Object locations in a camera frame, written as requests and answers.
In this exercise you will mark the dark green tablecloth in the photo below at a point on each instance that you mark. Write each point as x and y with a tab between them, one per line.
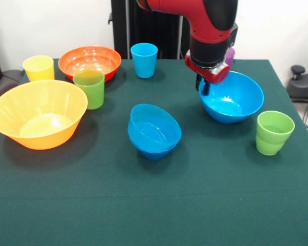
154	192

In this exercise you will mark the purple cup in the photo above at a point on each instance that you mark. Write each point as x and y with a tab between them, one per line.
230	57

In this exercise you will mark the large blue bowl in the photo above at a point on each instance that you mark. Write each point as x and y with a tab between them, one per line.
233	115

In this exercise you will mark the small light blue bowl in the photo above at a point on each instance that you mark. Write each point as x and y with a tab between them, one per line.
143	115

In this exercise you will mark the grey black stand base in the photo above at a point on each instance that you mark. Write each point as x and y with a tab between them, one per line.
5	77
300	87

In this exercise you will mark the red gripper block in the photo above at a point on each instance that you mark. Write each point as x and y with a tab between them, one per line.
216	76

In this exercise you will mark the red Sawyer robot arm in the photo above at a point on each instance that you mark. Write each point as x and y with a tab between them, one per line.
202	23

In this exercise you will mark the smooth green cup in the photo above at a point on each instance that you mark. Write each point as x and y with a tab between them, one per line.
89	94

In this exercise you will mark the yellow cup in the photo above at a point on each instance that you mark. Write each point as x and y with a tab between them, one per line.
38	70

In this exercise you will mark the large yellow-orange bowl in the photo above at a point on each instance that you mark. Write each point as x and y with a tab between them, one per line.
41	138

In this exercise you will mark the small dark blue bowl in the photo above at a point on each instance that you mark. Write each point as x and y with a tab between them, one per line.
154	153

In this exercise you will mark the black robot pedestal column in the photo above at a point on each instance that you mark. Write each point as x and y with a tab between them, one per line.
143	30

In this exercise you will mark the light blue cup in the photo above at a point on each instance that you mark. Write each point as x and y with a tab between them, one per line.
143	61

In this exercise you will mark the ridged green cup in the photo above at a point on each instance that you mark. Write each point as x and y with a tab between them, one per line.
269	146

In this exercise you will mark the red-orange bowl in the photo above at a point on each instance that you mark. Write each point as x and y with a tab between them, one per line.
87	56

